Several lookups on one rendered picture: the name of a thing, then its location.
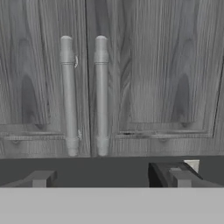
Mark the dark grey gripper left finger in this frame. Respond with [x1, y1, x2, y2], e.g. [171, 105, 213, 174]
[1, 170, 58, 188]

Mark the grey cylindrical cabinet door handle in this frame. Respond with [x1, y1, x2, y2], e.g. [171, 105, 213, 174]
[59, 35, 81, 158]
[93, 35, 110, 158]

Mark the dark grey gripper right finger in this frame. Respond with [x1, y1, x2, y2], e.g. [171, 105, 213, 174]
[169, 167, 224, 188]

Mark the grey wood cabinet door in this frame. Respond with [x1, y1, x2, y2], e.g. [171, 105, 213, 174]
[0, 0, 91, 159]
[85, 0, 224, 158]

